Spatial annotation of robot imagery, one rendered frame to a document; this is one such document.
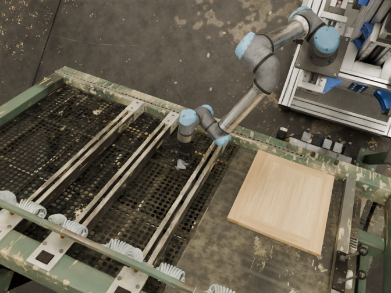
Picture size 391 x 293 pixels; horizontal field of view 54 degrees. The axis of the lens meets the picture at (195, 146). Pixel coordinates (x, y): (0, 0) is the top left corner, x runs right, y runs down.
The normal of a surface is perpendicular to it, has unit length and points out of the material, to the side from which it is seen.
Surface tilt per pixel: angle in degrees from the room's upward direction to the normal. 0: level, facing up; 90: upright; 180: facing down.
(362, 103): 0
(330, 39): 8
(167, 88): 0
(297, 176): 51
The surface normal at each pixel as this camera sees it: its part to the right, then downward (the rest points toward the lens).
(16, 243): 0.13, -0.76
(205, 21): -0.22, -0.06
